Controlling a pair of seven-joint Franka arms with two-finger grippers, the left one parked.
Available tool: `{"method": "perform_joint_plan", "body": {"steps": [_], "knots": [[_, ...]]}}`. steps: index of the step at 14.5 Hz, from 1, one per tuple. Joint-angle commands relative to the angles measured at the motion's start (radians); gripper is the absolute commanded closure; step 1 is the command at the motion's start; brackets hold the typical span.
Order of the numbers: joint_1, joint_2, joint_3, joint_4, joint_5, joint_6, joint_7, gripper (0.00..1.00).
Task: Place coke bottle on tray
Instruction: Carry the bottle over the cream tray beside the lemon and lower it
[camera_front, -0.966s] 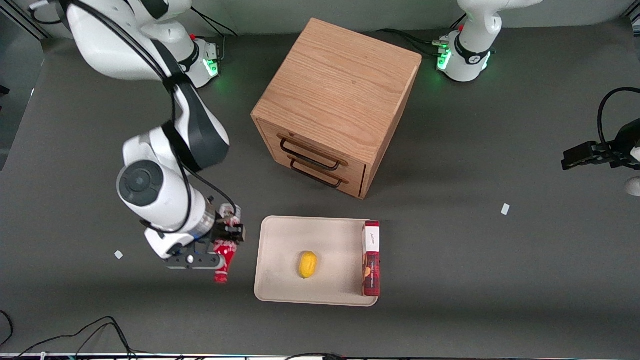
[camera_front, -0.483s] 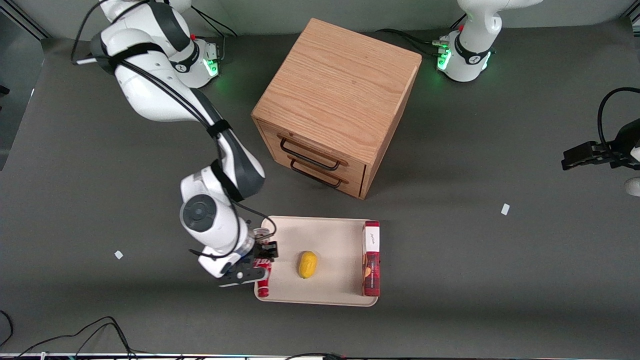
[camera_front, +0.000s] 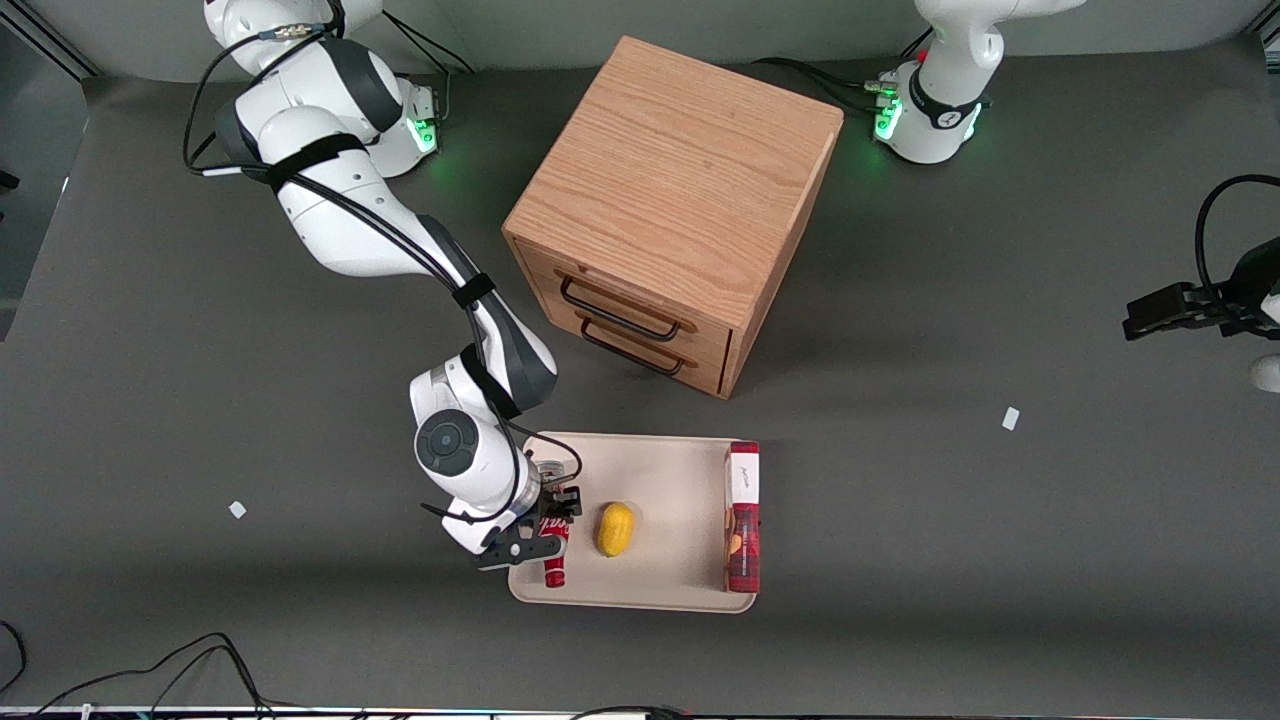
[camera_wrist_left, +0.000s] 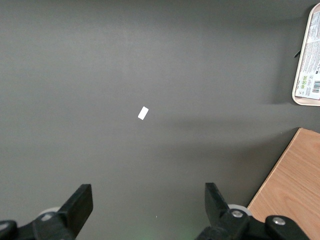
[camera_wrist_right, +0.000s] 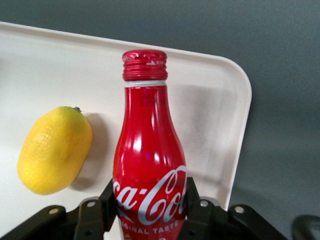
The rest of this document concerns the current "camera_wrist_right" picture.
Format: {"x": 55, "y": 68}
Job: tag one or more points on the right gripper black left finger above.
{"x": 90, "y": 220}

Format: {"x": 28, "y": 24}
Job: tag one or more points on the yellow lemon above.
{"x": 55, "y": 152}

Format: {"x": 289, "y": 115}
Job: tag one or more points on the beige plastic tray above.
{"x": 75, "y": 75}

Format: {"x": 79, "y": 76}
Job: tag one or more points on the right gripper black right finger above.
{"x": 212, "y": 222}

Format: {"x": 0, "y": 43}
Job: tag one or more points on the red coke bottle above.
{"x": 150, "y": 150}

